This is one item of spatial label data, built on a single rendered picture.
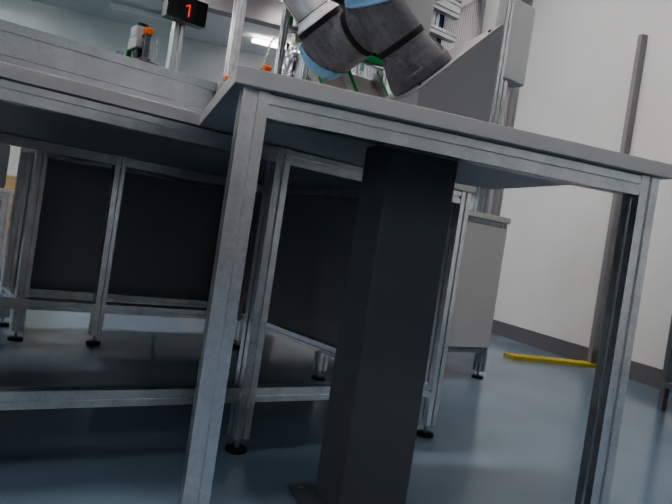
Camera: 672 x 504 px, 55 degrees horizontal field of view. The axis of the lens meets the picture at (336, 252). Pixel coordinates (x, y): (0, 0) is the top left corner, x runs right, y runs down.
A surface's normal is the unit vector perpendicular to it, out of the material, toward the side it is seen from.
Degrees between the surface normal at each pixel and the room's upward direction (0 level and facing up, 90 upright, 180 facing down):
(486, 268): 90
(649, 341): 90
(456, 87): 90
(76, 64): 90
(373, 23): 124
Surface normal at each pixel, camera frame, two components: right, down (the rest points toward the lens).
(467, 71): 0.31, 0.06
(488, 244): 0.59, 0.11
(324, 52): -0.36, 0.54
